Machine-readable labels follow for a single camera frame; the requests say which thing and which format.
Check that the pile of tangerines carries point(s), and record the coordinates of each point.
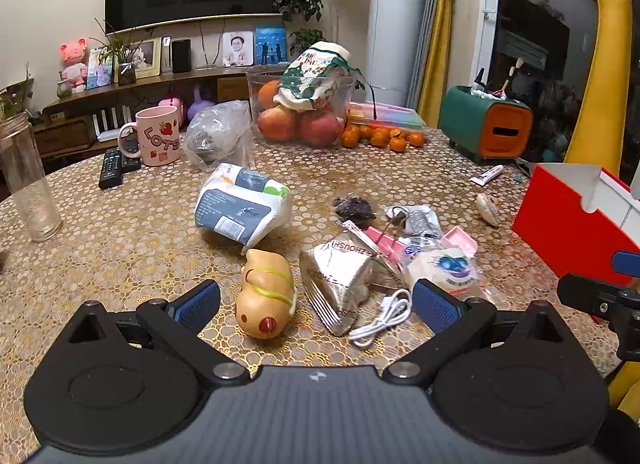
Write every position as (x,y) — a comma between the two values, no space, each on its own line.
(380,136)

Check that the white framed baby photo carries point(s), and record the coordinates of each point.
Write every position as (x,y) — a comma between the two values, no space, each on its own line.
(237,49)

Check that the clear plastic fruit bowl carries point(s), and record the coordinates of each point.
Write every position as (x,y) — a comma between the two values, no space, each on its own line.
(260,79)

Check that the gold floral desktop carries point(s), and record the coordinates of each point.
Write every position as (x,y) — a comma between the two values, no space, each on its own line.
(150,244)

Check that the clear printed plastic packet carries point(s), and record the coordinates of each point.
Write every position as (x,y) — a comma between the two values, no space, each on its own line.
(417,221)

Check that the blue picture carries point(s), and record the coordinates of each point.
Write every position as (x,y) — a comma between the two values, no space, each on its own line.
(271,45)

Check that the yellow giraffe figure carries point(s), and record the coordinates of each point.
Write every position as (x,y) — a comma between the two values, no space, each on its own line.
(607,69)

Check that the glass balcony door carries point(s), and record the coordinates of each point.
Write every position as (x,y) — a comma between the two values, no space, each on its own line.
(540,44)

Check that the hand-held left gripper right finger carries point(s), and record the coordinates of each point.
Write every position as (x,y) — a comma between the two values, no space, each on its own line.
(435,305)

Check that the pink strawberry mug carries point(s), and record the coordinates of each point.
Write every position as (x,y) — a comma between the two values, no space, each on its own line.
(157,139)

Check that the black-capped bottle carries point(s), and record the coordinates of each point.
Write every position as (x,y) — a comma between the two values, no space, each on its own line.
(479,79)

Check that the pink pig figure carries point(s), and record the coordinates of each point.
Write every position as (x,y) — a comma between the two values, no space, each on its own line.
(75,64)

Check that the small pink box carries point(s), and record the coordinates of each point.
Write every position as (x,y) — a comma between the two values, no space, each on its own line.
(460,239)

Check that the green orange desk organizer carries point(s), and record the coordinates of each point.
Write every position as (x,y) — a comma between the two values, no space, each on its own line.
(465,119)

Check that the red cardboard box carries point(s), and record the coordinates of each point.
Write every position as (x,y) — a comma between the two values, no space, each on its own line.
(555,224)

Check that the clear glass jar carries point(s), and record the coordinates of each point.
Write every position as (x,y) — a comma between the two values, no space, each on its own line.
(27,184)

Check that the clear plastic bag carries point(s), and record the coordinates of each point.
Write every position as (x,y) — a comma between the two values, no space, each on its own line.
(220,129)

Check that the white router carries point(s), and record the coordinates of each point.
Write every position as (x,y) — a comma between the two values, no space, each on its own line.
(112,134)

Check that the yellow curtain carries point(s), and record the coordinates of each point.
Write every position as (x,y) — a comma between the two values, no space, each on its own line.
(440,44)

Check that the black speaker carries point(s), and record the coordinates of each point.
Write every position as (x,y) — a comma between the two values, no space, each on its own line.
(181,56)

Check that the white grey tissue packet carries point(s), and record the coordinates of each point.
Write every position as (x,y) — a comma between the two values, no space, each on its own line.
(235,209)

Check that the silver foil packet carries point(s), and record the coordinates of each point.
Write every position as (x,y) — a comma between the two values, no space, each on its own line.
(330,279)

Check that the wooden tv cabinet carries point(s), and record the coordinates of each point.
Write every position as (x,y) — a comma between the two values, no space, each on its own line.
(235,86)

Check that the yellow squishy animal toy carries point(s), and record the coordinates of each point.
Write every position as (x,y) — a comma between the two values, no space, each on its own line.
(265,304)

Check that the wooden photo frame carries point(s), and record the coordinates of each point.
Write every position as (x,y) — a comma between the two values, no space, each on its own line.
(146,58)

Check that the purple kettle-shaped toy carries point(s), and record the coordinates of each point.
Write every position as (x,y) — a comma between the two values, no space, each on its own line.
(200,108)

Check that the bag of black seeds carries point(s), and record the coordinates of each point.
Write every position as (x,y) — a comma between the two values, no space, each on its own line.
(355,207)

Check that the red apple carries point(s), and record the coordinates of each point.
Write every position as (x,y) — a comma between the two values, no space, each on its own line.
(277,124)
(320,129)

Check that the makeup brush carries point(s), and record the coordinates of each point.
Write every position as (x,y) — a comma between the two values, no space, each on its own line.
(515,71)

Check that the black remote control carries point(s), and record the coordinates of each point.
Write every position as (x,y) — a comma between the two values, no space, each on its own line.
(111,169)
(130,151)

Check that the grey curtain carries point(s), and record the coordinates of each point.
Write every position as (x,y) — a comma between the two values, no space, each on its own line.
(422,34)

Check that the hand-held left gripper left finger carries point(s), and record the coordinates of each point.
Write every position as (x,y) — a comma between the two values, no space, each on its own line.
(197,303)

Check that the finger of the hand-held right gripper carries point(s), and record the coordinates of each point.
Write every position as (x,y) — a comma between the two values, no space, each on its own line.
(590,294)
(627,262)

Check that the small potted plant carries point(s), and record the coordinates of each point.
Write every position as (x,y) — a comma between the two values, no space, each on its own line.
(126,74)

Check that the white toothpaste tube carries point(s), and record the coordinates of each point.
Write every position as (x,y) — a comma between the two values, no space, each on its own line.
(487,175)

